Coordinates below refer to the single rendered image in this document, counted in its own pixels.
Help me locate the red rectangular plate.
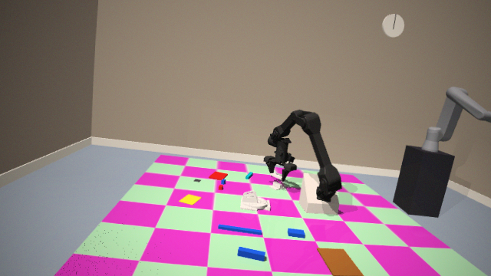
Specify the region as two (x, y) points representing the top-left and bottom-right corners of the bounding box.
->
(209, 172), (228, 181)

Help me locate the yellow rectangular plate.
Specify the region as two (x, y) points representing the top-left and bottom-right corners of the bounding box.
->
(179, 194), (201, 205)

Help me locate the orange flat plate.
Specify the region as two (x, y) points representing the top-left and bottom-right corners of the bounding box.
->
(317, 248), (364, 276)

